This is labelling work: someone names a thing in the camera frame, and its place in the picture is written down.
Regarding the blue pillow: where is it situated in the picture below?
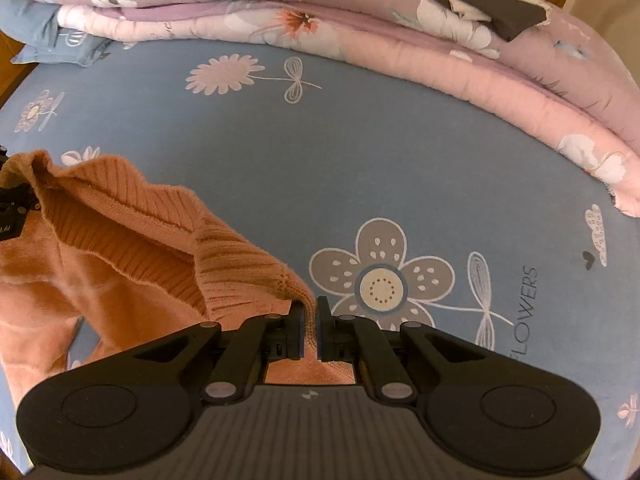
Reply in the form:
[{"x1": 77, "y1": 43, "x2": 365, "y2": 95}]
[{"x1": 0, "y1": 0, "x2": 126, "y2": 69}]

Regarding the orange knit sweater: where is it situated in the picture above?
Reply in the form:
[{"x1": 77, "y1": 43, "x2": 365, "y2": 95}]
[{"x1": 0, "y1": 149, "x2": 357, "y2": 403}]

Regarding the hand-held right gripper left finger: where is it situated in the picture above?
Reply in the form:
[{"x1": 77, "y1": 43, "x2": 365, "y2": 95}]
[{"x1": 132, "y1": 300, "x2": 307, "y2": 406}]

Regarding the pink floral quilt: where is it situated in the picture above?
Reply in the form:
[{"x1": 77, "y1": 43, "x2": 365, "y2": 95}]
[{"x1": 24, "y1": 0, "x2": 640, "y2": 219}]

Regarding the blue floral bed sheet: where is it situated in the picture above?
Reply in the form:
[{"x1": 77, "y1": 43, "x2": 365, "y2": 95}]
[{"x1": 0, "y1": 35, "x2": 640, "y2": 480}]

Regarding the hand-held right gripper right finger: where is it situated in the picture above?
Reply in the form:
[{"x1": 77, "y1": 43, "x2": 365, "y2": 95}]
[{"x1": 316, "y1": 296, "x2": 494, "y2": 407}]

